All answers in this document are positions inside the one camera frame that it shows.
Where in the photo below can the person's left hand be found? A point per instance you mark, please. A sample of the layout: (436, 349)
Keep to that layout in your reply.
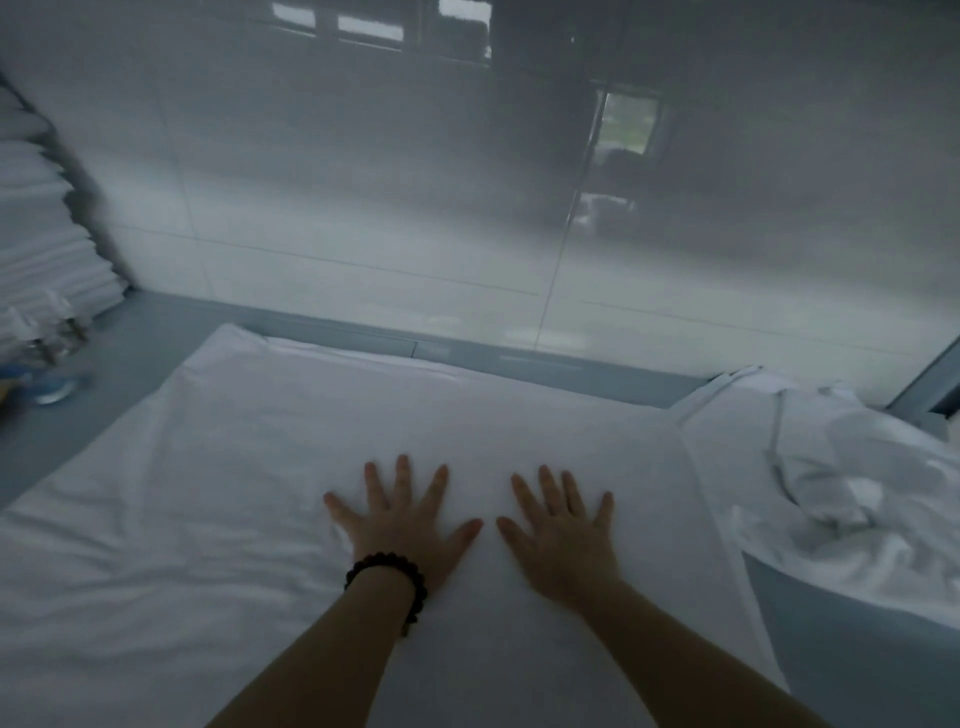
(397, 532)

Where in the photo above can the person's right hand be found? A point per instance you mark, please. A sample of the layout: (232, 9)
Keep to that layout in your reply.
(561, 546)

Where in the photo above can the person's right little finger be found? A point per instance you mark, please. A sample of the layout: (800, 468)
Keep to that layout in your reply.
(604, 511)

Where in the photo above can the person's left middle finger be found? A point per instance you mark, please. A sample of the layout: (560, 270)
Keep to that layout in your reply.
(403, 484)

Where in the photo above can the person's left thumb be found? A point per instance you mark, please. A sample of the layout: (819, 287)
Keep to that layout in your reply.
(463, 534)

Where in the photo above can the person's left little finger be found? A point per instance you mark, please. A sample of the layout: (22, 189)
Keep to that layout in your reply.
(342, 510)

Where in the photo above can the person's right middle finger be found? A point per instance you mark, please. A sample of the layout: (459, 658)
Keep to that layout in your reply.
(551, 491)

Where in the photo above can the person's right thumb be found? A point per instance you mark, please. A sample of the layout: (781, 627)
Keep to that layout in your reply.
(514, 534)

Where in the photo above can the white bed sheet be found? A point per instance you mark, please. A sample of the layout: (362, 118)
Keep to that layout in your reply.
(225, 540)

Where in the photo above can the person's left forearm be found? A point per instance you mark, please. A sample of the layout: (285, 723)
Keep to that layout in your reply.
(322, 660)

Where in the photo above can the person's right forearm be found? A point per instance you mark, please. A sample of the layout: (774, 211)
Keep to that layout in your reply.
(675, 660)

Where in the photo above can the crumpled white linen pile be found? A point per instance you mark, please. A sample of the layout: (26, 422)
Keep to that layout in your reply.
(847, 495)

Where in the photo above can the blue plastic wrapped item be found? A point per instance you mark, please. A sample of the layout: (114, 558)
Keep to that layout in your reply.
(45, 386)

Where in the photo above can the clear plastic spray bottle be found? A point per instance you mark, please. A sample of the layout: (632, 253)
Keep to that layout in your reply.
(66, 319)

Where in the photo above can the stack of folded white towels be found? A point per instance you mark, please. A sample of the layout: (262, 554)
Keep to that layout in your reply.
(45, 232)

